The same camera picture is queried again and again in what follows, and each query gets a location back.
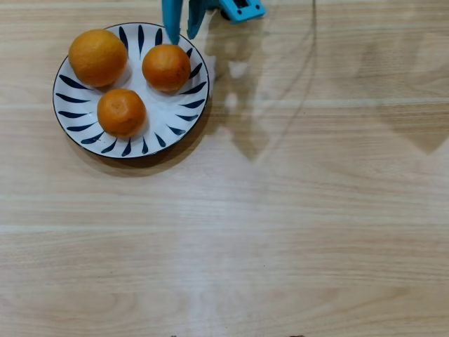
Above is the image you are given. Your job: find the white plate with blue stripes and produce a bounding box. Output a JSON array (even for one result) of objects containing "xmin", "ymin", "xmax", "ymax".
[{"xmin": 52, "ymin": 22, "xmax": 210, "ymax": 159}]

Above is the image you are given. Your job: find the small scarred orange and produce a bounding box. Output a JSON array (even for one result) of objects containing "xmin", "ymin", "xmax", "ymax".
[{"xmin": 141, "ymin": 44, "xmax": 192, "ymax": 93}]

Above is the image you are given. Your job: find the teal mounted wrist camera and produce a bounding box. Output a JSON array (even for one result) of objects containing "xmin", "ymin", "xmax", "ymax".
[{"xmin": 219, "ymin": 0, "xmax": 267, "ymax": 25}]

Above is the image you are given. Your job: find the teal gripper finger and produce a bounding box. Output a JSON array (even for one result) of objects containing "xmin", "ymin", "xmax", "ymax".
[
  {"xmin": 186, "ymin": 0, "xmax": 219, "ymax": 41},
  {"xmin": 161, "ymin": 0, "xmax": 184, "ymax": 46}
]

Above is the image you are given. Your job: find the large orange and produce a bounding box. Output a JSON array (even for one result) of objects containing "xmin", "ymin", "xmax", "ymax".
[{"xmin": 67, "ymin": 29, "xmax": 129, "ymax": 88}]

